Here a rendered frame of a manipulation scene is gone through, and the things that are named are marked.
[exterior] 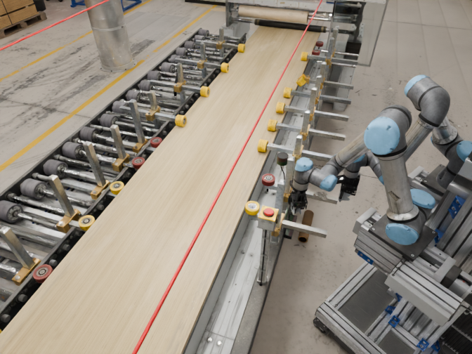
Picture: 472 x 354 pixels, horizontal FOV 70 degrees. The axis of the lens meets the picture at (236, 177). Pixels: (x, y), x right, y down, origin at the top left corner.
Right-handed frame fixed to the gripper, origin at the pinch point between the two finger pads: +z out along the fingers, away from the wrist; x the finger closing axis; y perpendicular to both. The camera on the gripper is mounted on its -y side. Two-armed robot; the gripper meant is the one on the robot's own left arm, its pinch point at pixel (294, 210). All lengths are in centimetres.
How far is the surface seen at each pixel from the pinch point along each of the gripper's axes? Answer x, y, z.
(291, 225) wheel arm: -1.2, 1.8, 9.6
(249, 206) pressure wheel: -23.4, -7.0, 3.5
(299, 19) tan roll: 46, -275, -9
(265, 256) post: -18.2, 28.3, -0.7
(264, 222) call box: -20.1, 29.5, -26.1
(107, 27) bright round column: -202, -376, 31
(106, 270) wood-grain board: -91, 32, 4
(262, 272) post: -18.9, 28.9, 12.5
